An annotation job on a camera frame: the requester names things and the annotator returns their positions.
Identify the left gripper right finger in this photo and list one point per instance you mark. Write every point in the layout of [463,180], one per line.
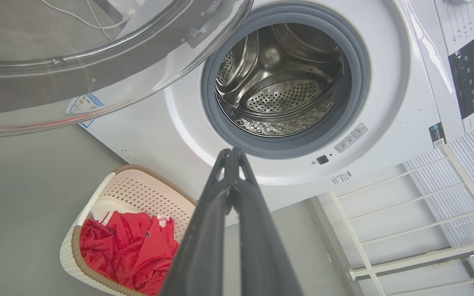
[261,255]

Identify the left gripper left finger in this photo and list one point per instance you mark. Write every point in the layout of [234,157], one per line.
[200,255]

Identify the round black glass washer door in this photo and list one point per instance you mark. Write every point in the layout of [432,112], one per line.
[56,94]

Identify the black door lock socket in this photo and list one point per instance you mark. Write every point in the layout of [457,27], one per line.
[322,160]

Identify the perforated steel washing drum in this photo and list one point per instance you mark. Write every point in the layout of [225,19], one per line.
[278,90]

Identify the white front-load washing machine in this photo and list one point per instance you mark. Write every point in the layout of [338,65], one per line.
[385,102]

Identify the grey rubber door gasket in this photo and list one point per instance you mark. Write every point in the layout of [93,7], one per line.
[360,74]

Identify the red garment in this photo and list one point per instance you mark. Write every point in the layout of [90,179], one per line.
[130,250]

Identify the cream perforated laundry basket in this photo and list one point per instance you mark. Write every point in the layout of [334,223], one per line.
[146,193]

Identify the small printed text sticker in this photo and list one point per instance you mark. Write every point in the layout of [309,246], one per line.
[341,177]

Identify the white warning label sticker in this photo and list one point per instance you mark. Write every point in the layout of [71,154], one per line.
[351,138]

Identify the blue energy label sticker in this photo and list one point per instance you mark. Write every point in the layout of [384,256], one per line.
[84,102]

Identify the black QR code sticker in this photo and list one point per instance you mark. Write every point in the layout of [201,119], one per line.
[437,135]

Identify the black washer control panel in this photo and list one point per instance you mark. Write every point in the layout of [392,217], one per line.
[473,74]

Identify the silver washer control knob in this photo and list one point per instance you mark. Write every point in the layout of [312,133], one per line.
[461,2]

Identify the white metal rack frame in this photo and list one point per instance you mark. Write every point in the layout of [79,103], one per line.
[426,257]

